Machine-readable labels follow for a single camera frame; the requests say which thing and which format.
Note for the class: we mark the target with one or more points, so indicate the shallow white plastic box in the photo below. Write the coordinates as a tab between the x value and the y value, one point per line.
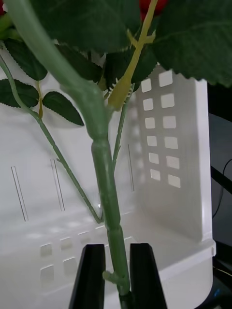
169	205

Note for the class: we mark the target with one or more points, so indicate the red rose with green stem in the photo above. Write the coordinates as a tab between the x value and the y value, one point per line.
61	107
106	183
120	135

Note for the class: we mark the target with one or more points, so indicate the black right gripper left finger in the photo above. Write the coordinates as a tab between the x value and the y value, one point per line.
89	277

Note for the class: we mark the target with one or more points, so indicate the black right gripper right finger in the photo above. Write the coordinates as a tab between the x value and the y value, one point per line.
147	277

